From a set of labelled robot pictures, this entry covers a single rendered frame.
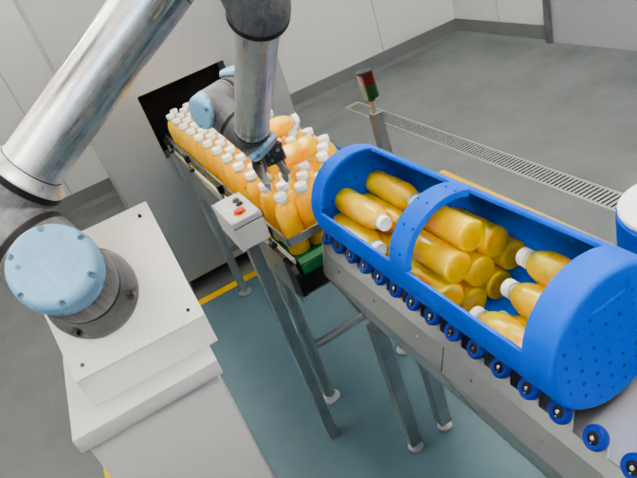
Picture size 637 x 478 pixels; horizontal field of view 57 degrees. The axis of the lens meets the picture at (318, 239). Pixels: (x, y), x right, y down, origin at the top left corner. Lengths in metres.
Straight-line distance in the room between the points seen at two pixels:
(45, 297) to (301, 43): 5.25
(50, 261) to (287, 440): 1.69
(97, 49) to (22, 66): 4.55
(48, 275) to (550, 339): 0.82
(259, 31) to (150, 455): 0.90
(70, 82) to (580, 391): 1.00
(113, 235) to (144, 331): 0.22
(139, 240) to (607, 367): 0.95
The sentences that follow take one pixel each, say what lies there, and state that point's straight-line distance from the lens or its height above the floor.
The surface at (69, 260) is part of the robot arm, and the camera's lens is 1.07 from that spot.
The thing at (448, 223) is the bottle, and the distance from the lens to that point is 1.27.
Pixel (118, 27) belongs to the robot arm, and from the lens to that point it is 1.08.
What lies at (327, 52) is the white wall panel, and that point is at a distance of 6.25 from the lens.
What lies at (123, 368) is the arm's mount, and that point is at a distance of 1.32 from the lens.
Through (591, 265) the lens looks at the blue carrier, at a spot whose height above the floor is 1.23.
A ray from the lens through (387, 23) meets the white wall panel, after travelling 6.56.
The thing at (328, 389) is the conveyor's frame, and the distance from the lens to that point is 2.58.
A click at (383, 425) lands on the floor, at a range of 2.48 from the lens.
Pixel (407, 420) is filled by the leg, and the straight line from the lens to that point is 2.23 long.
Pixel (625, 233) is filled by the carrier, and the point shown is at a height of 1.01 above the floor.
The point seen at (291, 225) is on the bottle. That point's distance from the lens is 1.82.
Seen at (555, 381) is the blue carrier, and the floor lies 1.09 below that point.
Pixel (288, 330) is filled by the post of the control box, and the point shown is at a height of 0.59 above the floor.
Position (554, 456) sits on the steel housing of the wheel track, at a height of 0.86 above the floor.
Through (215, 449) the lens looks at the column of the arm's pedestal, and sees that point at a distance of 1.44.
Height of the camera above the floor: 1.87
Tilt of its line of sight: 30 degrees down
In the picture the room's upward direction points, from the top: 20 degrees counter-clockwise
